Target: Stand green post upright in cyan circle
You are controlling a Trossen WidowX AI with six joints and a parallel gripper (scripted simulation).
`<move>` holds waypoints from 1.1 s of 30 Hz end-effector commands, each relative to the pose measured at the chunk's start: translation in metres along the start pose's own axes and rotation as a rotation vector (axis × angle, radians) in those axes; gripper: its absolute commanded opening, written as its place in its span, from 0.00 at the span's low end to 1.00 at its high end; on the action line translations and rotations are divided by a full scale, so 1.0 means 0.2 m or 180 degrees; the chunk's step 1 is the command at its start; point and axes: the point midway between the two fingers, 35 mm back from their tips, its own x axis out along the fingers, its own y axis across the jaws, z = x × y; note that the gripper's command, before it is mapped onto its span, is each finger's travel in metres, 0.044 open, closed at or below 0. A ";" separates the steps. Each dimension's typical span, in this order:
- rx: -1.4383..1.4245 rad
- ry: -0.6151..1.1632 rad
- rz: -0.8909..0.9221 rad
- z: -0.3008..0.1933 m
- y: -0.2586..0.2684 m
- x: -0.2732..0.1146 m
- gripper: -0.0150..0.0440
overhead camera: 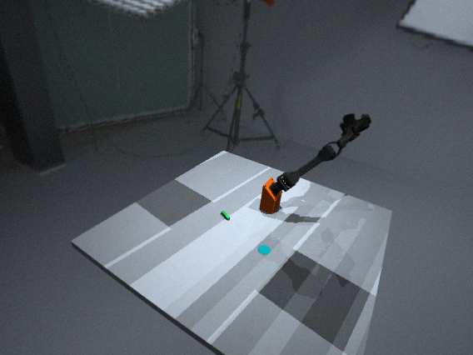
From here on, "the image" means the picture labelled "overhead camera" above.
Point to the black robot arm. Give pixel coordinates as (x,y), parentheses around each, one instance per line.
(325,154)

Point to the cyan circle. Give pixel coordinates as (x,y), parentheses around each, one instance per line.
(264,249)

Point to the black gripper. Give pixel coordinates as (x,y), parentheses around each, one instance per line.
(363,116)

